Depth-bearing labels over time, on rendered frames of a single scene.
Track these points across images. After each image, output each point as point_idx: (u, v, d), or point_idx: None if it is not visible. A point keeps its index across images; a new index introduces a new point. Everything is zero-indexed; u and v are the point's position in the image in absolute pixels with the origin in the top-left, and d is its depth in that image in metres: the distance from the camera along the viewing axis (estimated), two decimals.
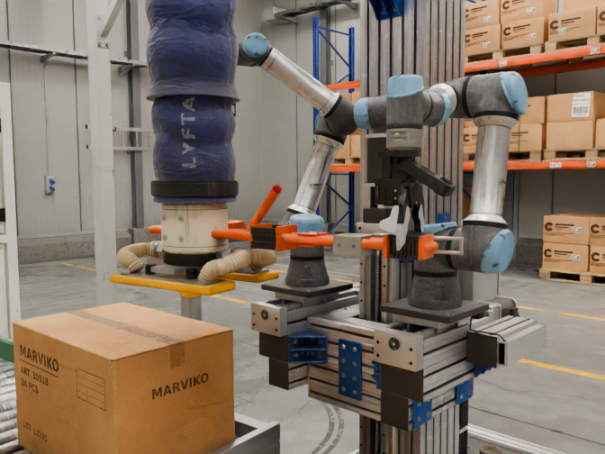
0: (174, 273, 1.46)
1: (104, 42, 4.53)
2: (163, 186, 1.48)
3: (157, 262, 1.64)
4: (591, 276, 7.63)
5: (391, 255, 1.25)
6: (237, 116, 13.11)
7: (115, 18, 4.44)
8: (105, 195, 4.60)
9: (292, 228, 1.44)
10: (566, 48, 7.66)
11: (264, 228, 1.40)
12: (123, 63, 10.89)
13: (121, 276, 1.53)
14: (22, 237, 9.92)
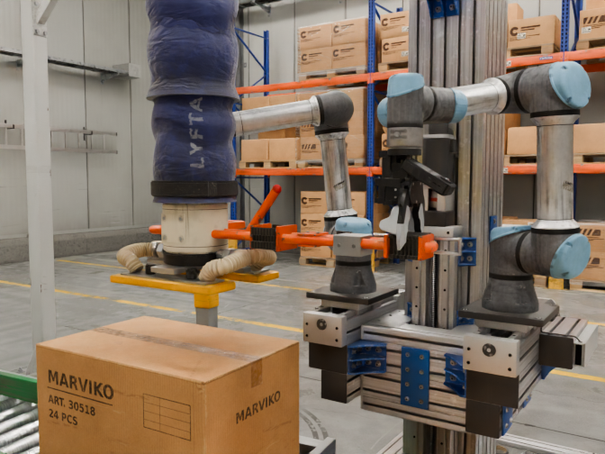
0: (174, 273, 1.46)
1: (41, 30, 4.12)
2: (163, 186, 1.48)
3: (157, 262, 1.64)
4: None
5: (391, 255, 1.25)
6: (144, 116, 12.58)
7: (55, 4, 4.06)
8: (42, 197, 4.18)
9: (292, 228, 1.44)
10: None
11: (264, 228, 1.40)
12: (22, 56, 10.06)
13: (121, 276, 1.53)
14: None
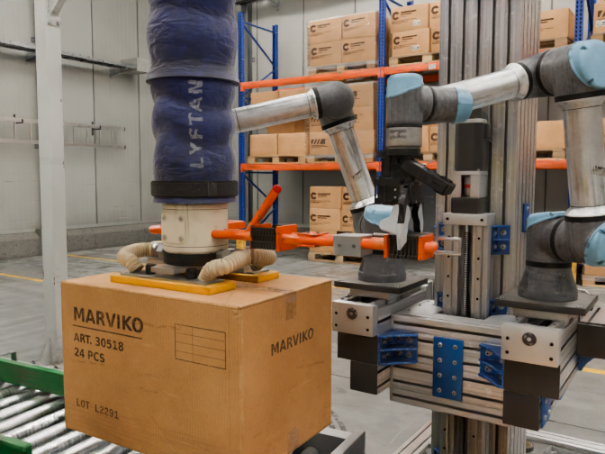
0: (174, 273, 1.46)
1: (55, 21, 4.08)
2: (163, 186, 1.48)
3: (157, 262, 1.64)
4: None
5: (391, 255, 1.25)
6: None
7: None
8: (56, 189, 4.15)
9: (292, 228, 1.44)
10: None
11: (264, 228, 1.40)
12: (31, 50, 10.04)
13: (121, 276, 1.53)
14: None
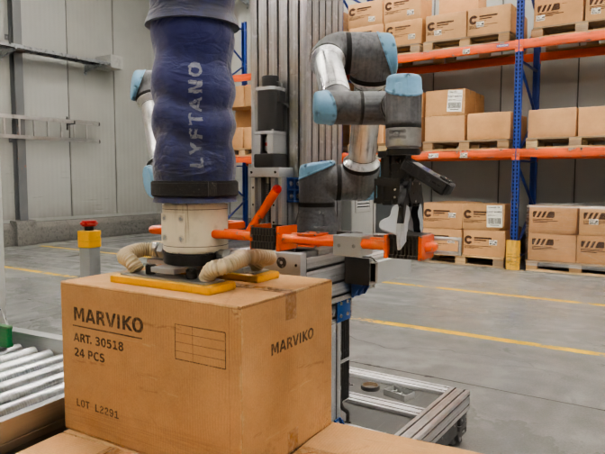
0: (174, 273, 1.46)
1: None
2: (163, 186, 1.48)
3: (157, 262, 1.64)
4: (465, 257, 8.36)
5: (391, 255, 1.25)
6: (128, 107, 12.87)
7: None
8: None
9: (292, 228, 1.44)
10: (441, 48, 8.34)
11: (264, 228, 1.40)
12: (4, 47, 10.36)
13: (121, 276, 1.53)
14: None
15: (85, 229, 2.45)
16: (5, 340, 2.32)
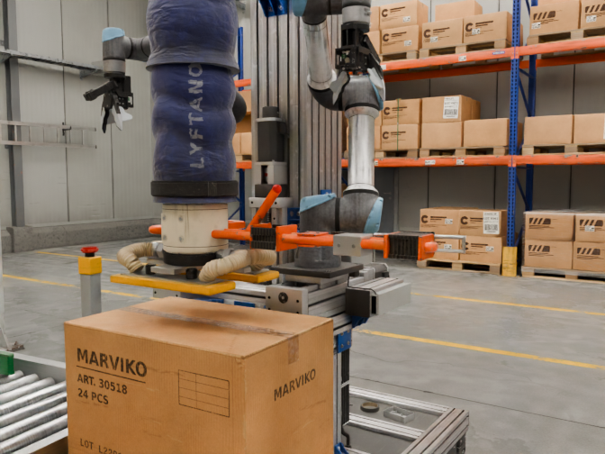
0: (174, 273, 1.46)
1: None
2: (163, 186, 1.48)
3: (157, 262, 1.64)
4: (461, 263, 8.39)
5: (391, 255, 1.25)
6: (124, 112, 12.86)
7: None
8: None
9: (292, 228, 1.44)
10: (437, 55, 8.36)
11: (264, 228, 1.40)
12: (0, 53, 10.34)
13: (121, 276, 1.53)
14: None
15: (85, 255, 2.46)
16: (7, 368, 2.33)
